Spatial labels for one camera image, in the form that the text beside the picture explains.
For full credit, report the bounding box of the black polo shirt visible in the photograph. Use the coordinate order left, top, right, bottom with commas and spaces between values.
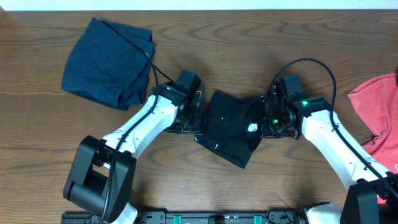
194, 91, 264, 169

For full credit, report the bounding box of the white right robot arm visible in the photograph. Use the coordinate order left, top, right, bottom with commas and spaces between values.
261, 96, 397, 223

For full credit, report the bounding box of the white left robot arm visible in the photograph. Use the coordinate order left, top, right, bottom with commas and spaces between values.
63, 83, 205, 223

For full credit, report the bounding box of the folded navy blue garment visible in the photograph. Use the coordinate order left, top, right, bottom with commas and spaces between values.
62, 17, 155, 111

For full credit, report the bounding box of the red t-shirt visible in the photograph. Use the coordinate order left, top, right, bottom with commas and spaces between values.
347, 73, 398, 205

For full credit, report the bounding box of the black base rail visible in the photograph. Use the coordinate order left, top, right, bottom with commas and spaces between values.
61, 208, 308, 224

